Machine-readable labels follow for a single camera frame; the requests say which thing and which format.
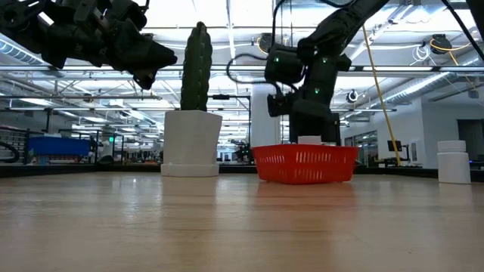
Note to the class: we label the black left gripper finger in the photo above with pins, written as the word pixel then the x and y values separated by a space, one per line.
pixel 143 53
pixel 144 80

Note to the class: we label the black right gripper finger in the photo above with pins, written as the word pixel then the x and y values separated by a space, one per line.
pixel 314 129

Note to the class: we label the white plastic pill bottle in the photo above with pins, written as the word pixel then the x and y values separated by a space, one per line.
pixel 310 140
pixel 453 166

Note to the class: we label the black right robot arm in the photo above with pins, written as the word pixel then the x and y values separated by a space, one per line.
pixel 332 26

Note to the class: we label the red plastic basket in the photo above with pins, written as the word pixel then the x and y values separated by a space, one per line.
pixel 257 158

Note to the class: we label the white building column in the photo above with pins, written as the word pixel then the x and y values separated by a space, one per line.
pixel 264 124

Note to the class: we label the green cactus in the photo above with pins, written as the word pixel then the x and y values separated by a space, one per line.
pixel 196 68

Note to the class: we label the white plant pot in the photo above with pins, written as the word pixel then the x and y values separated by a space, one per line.
pixel 191 136

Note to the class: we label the small monitor on stand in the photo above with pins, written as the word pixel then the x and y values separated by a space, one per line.
pixel 395 145

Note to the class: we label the white pot saucer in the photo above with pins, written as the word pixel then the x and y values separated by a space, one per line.
pixel 189 170

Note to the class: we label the blue covered cart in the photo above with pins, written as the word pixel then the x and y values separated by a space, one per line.
pixel 56 146

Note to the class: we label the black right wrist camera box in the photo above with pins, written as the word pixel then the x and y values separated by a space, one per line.
pixel 279 106

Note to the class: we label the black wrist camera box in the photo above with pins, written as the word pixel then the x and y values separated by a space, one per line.
pixel 130 13
pixel 279 106

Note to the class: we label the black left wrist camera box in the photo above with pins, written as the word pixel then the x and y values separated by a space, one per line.
pixel 130 13

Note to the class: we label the black gantry frame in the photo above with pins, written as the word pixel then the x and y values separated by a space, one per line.
pixel 221 96

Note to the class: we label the black aluminium rig frame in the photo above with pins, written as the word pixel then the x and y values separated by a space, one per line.
pixel 113 170

